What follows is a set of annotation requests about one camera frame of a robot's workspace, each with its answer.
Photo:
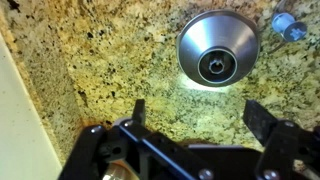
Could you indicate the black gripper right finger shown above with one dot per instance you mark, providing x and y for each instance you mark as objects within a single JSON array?
[{"x": 286, "y": 146}]

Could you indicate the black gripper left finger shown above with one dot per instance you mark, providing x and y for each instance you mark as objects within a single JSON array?
[{"x": 156, "y": 150}]

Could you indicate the blue hub processor blade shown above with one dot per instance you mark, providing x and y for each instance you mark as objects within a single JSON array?
[{"x": 287, "y": 24}]

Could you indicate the grey metallic food processor lid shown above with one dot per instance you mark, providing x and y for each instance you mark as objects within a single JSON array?
[{"x": 213, "y": 36}]

